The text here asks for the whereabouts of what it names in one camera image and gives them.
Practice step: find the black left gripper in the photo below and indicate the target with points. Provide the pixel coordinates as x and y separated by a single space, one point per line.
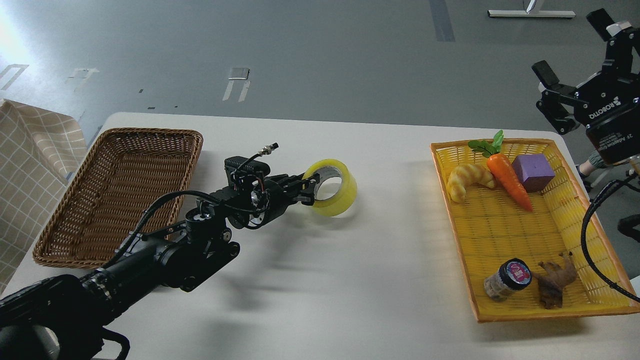
260 200

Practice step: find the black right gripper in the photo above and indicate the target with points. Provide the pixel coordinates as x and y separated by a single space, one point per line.
607 103

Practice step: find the yellow tape roll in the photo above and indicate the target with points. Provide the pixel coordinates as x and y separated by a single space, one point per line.
346 194

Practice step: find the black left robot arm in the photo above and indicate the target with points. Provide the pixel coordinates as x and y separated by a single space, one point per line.
183 238

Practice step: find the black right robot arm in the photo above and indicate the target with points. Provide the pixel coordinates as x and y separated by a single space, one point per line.
627 225

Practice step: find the white stand base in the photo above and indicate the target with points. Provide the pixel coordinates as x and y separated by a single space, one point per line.
532 9

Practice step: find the purple cube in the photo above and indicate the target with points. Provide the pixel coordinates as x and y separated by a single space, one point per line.
533 171

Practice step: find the toy carrot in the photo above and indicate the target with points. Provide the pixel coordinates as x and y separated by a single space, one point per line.
501 168

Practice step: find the toy croissant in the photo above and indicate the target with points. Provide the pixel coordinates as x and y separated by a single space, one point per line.
465 175

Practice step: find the yellow plastic basket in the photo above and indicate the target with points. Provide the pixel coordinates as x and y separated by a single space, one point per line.
490 228

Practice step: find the brown wicker basket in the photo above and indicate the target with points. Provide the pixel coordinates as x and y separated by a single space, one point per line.
123 173

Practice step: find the brown toy animal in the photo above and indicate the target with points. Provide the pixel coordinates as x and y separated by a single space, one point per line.
556 278

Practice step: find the small jar blue lid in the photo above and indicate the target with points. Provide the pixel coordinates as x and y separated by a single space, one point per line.
511 277

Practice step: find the beige checkered cloth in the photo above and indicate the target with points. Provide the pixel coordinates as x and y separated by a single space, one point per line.
39 151

